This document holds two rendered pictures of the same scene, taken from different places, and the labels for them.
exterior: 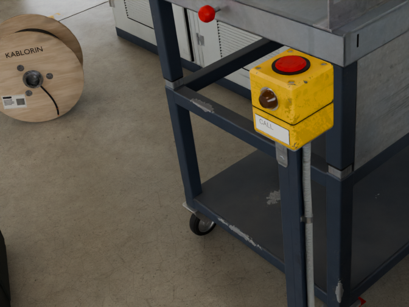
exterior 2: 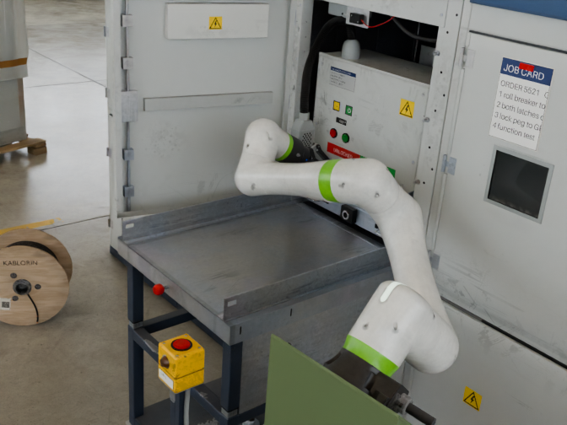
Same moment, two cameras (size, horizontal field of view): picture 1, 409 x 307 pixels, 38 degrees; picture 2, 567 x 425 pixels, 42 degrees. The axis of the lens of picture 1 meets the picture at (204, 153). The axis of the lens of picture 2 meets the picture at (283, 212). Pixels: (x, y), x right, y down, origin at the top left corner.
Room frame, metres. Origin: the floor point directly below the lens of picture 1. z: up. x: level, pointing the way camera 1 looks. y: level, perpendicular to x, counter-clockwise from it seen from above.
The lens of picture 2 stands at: (-0.78, -0.18, 1.87)
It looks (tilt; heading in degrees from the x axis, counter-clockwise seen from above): 23 degrees down; 354
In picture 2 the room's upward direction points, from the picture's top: 4 degrees clockwise
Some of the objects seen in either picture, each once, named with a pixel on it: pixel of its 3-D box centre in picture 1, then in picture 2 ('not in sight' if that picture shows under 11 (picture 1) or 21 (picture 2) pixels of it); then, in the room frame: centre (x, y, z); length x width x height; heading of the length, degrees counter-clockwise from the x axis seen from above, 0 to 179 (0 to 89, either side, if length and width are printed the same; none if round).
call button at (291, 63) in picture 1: (291, 67); (181, 346); (0.69, -0.13, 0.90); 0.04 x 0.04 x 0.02
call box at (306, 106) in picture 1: (291, 98); (180, 363); (0.69, -0.13, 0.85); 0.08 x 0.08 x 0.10; 34
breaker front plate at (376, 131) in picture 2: not in sight; (360, 142); (1.51, -0.67, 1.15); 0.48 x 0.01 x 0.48; 34
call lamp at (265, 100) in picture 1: (266, 100); (164, 362); (0.66, -0.09, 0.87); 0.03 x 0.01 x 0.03; 34
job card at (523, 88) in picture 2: not in sight; (519, 104); (0.99, -0.95, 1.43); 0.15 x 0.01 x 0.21; 34
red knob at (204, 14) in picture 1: (210, 12); (161, 288); (1.10, -0.05, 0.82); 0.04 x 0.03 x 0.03; 124
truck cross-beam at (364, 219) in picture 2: not in sight; (356, 212); (1.52, -0.68, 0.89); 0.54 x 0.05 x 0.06; 34
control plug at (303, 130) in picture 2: not in sight; (302, 143); (1.65, -0.49, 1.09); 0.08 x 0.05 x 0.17; 124
